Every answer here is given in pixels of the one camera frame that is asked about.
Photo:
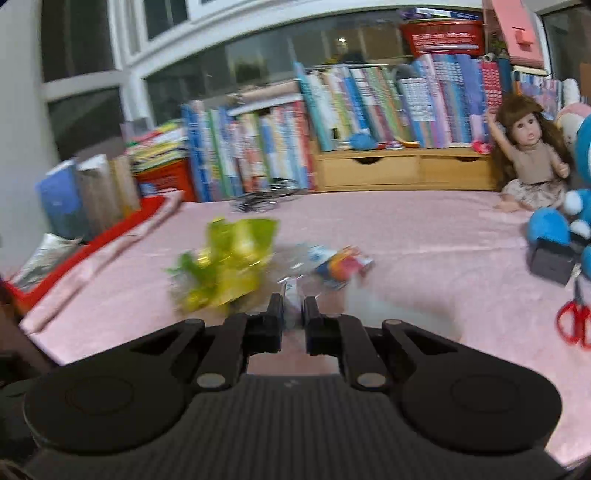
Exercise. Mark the pink box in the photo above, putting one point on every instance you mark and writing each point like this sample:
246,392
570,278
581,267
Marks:
512,27

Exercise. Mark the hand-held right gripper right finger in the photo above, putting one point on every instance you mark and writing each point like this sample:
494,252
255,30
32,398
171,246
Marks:
311,314

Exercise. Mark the brown haired doll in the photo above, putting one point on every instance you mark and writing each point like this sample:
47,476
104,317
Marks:
531,161

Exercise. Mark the grey fuzzy ball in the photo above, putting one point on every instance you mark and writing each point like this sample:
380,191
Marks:
405,73

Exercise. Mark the macaron print cookie wrapper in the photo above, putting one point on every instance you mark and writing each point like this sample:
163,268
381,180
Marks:
344,267

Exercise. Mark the clear plastic bag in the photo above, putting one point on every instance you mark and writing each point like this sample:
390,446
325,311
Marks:
298,261

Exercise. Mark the pink tablecloth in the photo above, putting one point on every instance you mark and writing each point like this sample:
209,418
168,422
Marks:
438,258

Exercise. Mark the grey box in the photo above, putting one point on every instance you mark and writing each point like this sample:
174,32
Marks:
549,263

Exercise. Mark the red plastic basket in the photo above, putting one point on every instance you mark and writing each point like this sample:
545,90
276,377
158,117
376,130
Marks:
443,39

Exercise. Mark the pink white rabbit plush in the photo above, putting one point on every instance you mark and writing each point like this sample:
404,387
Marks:
575,115

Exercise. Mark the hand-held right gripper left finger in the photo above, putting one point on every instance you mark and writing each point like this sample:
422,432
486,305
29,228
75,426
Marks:
274,309

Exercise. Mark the blue cat plush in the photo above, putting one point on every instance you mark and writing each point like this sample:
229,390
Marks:
549,228

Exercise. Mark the pink rolled cloth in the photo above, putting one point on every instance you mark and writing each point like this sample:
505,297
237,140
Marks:
115,244

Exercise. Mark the row of thin pastel books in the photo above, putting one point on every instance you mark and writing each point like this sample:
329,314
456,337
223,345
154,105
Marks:
540,90

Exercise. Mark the red tray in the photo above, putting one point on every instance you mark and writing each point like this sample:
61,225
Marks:
46,281

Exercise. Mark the row of worn pale books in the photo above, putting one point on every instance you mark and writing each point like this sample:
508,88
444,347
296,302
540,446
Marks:
60,198

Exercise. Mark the row of blue white books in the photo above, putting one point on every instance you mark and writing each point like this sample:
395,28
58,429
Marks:
217,147

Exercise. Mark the crumpled printed paper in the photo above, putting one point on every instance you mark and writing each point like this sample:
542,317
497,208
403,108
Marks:
46,256

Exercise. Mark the row of colourful slim books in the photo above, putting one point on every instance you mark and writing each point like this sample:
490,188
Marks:
438,106

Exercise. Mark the brown paper roll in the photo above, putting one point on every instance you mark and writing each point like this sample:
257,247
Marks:
272,90

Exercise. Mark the red plastic crate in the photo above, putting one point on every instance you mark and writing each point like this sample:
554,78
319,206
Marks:
161,177

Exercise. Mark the blue yarn ball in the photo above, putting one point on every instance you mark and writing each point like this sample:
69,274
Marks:
361,142

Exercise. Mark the wooden drawer organizer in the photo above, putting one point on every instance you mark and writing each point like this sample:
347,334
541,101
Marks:
369,170

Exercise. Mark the pink flower hair clip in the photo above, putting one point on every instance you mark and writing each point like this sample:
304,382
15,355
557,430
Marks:
482,146

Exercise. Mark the stack of green yellow books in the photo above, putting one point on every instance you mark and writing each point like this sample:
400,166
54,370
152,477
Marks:
157,147

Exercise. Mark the red scissors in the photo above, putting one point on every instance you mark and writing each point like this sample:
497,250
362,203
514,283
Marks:
575,295

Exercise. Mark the large green gold foil wrapper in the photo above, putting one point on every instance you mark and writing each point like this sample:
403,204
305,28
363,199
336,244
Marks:
226,263

